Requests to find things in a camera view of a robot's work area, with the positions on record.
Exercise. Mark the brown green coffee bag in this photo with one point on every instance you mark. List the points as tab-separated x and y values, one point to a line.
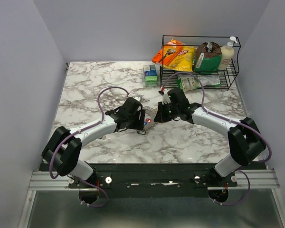
207	58

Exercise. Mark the black key tag with key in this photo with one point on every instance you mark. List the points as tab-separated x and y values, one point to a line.
104	138

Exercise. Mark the black mounting base rail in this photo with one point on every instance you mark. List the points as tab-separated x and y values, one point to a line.
107	180

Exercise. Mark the green white snack bag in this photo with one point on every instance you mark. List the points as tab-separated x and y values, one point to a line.
189	83

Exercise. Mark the cream lotion pump bottle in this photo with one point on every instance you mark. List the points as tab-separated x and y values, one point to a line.
227	53

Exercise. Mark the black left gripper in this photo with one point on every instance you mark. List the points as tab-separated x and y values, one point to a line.
139	123

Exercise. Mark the yellow chips bag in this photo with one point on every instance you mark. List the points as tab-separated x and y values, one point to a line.
183	61

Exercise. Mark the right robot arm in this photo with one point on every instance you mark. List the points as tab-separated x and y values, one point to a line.
244	139

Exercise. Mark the green sponge pack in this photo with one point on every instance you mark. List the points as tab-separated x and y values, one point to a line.
150	75

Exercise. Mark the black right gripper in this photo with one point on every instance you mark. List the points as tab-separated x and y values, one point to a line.
160	116

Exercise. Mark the aluminium frame rail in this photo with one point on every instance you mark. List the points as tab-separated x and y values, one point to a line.
255	179

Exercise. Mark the orange razor package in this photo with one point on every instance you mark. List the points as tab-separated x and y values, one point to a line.
168	53

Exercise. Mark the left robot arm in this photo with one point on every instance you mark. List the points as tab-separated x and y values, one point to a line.
63	148

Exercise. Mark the black wire rack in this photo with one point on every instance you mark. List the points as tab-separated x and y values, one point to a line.
168	77

